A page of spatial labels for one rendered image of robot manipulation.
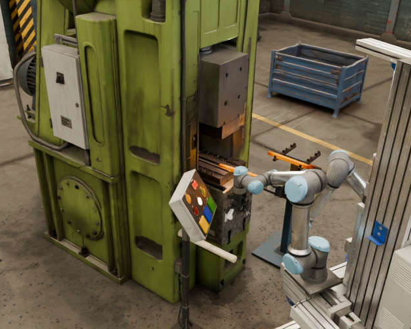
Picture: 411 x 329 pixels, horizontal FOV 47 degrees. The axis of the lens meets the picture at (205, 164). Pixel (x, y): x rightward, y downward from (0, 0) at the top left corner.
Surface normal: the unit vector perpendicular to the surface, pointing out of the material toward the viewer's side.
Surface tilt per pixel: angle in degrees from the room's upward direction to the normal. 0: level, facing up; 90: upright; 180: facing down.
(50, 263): 0
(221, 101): 90
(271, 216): 0
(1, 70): 90
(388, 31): 90
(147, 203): 90
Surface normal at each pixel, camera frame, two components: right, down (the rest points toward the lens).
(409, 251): 0.02, -0.88
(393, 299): -0.88, 0.21
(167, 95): -0.60, 0.36
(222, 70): 0.80, 0.31
